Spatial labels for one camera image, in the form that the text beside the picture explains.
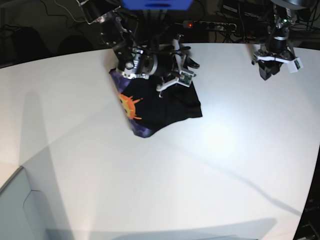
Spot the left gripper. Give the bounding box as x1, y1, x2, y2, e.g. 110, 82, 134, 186
251, 37, 298, 81

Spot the grey plastic bin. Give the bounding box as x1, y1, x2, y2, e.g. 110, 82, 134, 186
0, 167, 75, 240

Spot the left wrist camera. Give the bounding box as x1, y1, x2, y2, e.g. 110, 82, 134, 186
287, 57, 304, 73

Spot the black T-shirt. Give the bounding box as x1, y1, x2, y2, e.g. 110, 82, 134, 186
109, 69, 203, 138

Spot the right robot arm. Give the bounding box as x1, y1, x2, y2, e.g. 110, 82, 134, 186
78, 0, 200, 93

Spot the black power strip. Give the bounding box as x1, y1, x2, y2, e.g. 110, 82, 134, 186
174, 20, 237, 33

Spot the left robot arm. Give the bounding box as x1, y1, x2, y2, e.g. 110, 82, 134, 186
251, 0, 316, 81

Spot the blue box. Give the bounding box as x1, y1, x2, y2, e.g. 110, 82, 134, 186
121, 0, 193, 11

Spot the grey coiled cable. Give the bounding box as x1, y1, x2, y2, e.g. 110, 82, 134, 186
53, 0, 141, 26

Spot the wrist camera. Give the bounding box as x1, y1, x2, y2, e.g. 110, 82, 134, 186
287, 57, 304, 73
178, 69, 196, 87

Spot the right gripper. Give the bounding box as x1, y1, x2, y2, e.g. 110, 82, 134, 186
152, 33, 200, 98

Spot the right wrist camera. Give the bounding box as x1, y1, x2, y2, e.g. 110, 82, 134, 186
178, 69, 196, 87

